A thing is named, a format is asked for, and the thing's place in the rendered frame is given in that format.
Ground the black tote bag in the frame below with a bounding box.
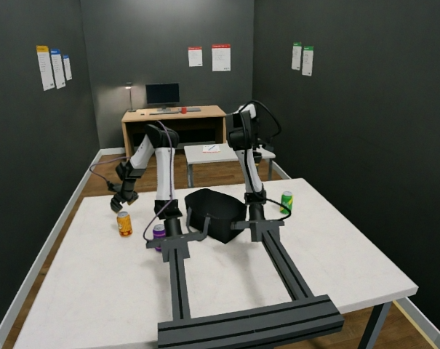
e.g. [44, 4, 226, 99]
[184, 188, 248, 244]

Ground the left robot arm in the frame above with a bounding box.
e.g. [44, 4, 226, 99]
[106, 124, 201, 243]

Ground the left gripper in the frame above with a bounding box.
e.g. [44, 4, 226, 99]
[110, 188, 139, 214]

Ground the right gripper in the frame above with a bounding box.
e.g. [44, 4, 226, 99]
[252, 133, 262, 166]

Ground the purple drink can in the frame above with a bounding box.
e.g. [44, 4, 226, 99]
[153, 224, 165, 252]

